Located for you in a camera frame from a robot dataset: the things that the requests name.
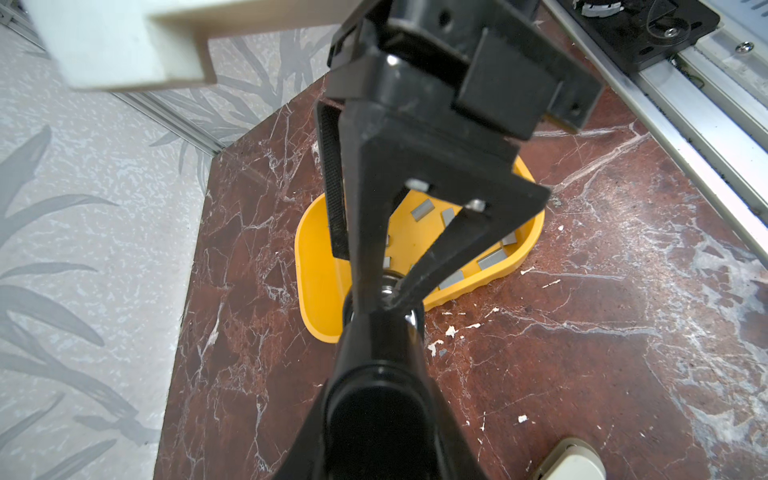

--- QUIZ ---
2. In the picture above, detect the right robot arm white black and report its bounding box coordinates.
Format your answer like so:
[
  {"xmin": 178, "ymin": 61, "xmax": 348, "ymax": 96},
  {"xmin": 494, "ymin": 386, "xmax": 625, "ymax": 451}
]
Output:
[{"xmin": 26, "ymin": 1, "xmax": 602, "ymax": 316}]

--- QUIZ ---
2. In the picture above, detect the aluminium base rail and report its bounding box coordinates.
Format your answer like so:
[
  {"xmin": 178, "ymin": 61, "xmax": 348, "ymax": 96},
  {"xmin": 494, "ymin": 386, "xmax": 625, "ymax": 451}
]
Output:
[{"xmin": 544, "ymin": 1, "xmax": 767, "ymax": 264}]

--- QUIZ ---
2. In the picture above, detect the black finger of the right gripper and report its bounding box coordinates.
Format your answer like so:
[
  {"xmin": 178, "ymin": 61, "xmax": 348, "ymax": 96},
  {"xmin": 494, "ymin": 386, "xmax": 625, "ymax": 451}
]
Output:
[
  {"xmin": 315, "ymin": 101, "xmax": 349, "ymax": 260},
  {"xmin": 338, "ymin": 102, "xmax": 550, "ymax": 312}
]

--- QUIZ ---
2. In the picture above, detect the white mini stapler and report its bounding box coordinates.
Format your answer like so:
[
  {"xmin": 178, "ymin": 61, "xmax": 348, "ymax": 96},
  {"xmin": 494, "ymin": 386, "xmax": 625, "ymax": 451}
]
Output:
[{"xmin": 529, "ymin": 437, "xmax": 607, "ymax": 480}]

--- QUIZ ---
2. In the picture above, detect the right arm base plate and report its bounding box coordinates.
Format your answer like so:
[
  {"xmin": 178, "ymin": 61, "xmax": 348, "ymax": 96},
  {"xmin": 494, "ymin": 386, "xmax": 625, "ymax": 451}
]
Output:
[{"xmin": 558, "ymin": 0, "xmax": 720, "ymax": 76}]

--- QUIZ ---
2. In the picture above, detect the black stapler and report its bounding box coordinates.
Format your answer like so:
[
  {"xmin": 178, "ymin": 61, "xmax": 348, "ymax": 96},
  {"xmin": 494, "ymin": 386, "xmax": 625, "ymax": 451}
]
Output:
[{"xmin": 275, "ymin": 299, "xmax": 486, "ymax": 479}]

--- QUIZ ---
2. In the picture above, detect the grey staple strip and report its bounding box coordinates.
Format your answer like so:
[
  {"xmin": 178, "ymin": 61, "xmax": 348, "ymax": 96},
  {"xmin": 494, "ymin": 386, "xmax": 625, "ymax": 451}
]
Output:
[
  {"xmin": 441, "ymin": 208, "xmax": 455, "ymax": 228},
  {"xmin": 477, "ymin": 248, "xmax": 507, "ymax": 270},
  {"xmin": 411, "ymin": 199, "xmax": 434, "ymax": 222},
  {"xmin": 438, "ymin": 269, "xmax": 464, "ymax": 290}
]

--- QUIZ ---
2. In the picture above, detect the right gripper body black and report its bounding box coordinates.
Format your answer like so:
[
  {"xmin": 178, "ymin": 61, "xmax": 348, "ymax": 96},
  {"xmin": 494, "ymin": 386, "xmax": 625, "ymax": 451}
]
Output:
[{"xmin": 327, "ymin": 1, "xmax": 603, "ymax": 140}]

